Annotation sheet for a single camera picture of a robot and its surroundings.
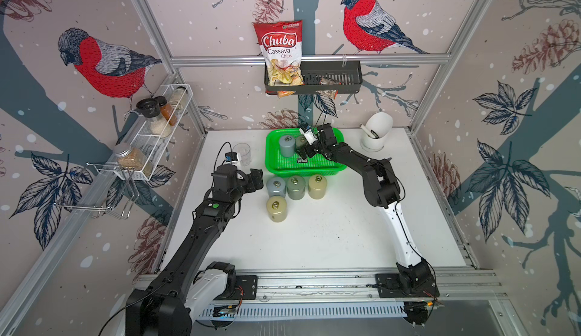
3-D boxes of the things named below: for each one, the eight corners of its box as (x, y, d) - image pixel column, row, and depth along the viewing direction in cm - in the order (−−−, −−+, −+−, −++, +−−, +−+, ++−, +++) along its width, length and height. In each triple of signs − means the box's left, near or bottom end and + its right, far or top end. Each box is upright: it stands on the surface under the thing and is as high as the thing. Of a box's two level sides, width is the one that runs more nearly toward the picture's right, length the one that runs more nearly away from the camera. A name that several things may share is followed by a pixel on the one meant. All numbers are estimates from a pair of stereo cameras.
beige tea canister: (268, 222, 90) (265, 212, 83) (270, 203, 96) (267, 192, 88) (286, 222, 90) (285, 212, 83) (287, 203, 96) (286, 192, 88)
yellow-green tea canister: (308, 199, 96) (309, 189, 89) (308, 184, 101) (308, 174, 94) (325, 199, 96) (327, 189, 89) (324, 184, 101) (326, 174, 94)
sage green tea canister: (287, 200, 97) (286, 188, 90) (287, 186, 101) (286, 175, 94) (304, 200, 97) (305, 188, 90) (304, 186, 101) (305, 175, 94)
